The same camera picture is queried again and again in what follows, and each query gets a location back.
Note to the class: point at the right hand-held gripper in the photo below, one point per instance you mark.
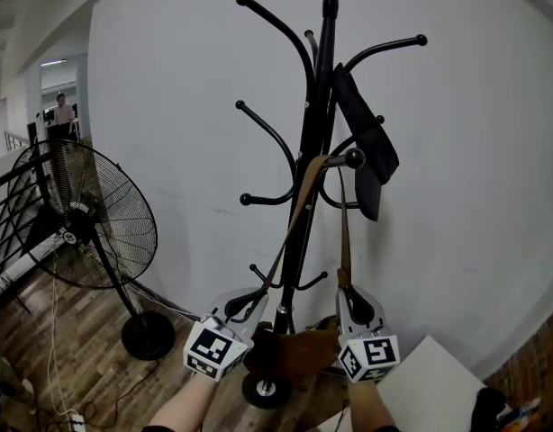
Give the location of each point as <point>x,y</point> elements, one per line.
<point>371,353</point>

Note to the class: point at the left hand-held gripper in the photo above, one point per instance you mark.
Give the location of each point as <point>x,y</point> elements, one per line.
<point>213,347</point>

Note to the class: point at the brown leather bag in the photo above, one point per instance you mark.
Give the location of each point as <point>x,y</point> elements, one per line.
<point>294,349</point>

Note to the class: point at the black metal coat rack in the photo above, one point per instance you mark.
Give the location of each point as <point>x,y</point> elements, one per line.
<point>323,61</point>

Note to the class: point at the person's right forearm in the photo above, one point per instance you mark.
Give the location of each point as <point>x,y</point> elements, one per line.
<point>371,407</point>

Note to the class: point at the person's left forearm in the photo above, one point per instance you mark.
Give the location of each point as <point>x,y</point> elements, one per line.
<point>186,405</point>

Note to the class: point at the white board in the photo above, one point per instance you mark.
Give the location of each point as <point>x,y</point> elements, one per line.
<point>429,385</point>

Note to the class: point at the black cloth object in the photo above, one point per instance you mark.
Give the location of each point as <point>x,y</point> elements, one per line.
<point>487,410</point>

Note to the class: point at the black fabric cap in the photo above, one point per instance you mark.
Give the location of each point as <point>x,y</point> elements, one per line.
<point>371,142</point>

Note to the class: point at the black standing fan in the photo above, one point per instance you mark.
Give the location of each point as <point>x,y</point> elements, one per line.
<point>71,227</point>

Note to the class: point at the orange packet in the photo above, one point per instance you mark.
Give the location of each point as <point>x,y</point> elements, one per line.
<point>522,416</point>

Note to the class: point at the white power strip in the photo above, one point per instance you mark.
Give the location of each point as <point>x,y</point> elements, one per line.
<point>75,421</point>

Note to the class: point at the black metal railing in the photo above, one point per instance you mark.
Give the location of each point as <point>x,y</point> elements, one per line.
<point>15,174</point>

